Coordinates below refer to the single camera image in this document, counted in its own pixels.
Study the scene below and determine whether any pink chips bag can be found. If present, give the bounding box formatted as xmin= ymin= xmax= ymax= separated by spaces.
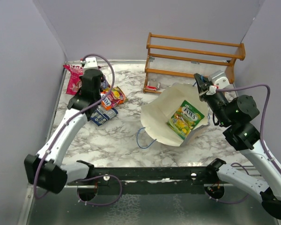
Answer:
xmin=63 ymin=64 xmax=83 ymax=95

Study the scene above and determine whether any orange Fox's candy packet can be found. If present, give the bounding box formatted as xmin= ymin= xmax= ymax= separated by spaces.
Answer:
xmin=101 ymin=86 xmax=128 ymax=110

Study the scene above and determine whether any blue snack packet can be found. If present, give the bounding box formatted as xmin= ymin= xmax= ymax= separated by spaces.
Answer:
xmin=90 ymin=106 xmax=118 ymax=126

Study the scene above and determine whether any blue checkered paper bag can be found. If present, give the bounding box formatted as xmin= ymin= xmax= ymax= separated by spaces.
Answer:
xmin=136 ymin=82 xmax=211 ymax=150

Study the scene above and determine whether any purple Fox's berries packet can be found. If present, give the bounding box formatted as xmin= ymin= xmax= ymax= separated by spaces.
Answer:
xmin=101 ymin=75 xmax=110 ymax=91

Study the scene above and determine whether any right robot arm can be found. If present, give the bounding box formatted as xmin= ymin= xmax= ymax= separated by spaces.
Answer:
xmin=194 ymin=71 xmax=281 ymax=220

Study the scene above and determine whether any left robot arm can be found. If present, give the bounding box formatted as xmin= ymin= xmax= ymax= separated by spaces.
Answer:
xmin=24 ymin=69 xmax=104 ymax=194

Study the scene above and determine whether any green snack packet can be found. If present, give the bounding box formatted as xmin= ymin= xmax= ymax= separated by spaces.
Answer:
xmin=167 ymin=100 xmax=205 ymax=140

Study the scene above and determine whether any wooden rack shelf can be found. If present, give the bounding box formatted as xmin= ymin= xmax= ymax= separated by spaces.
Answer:
xmin=143 ymin=32 xmax=246 ymax=94

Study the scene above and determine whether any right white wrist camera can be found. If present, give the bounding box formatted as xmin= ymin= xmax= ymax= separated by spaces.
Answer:
xmin=206 ymin=70 xmax=230 ymax=95

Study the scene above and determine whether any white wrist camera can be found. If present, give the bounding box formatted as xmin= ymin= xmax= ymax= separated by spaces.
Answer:
xmin=206 ymin=70 xmax=230 ymax=95
xmin=80 ymin=57 xmax=100 ymax=71

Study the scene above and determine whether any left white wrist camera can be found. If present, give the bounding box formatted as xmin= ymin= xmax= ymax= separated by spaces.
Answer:
xmin=80 ymin=57 xmax=100 ymax=71

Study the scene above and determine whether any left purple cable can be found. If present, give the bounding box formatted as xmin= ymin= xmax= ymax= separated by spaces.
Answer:
xmin=32 ymin=53 xmax=123 ymax=207

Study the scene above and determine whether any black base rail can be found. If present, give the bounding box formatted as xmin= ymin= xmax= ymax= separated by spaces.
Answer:
xmin=69 ymin=166 xmax=219 ymax=195

